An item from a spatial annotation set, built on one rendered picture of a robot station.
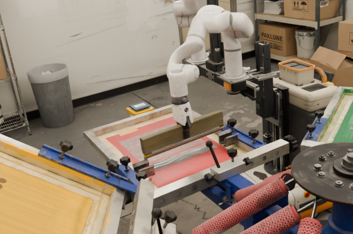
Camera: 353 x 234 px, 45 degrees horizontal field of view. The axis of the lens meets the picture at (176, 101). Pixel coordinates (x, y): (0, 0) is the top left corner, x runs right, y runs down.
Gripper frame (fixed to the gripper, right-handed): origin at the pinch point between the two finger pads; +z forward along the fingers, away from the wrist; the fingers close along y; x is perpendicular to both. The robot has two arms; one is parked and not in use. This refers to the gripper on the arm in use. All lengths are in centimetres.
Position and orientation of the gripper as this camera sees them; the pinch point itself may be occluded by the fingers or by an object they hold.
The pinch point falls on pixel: (184, 132)
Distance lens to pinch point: 186.9
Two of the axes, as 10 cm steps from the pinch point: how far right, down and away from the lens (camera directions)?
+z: 1.1, 9.2, 3.7
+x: -8.6, 2.8, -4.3
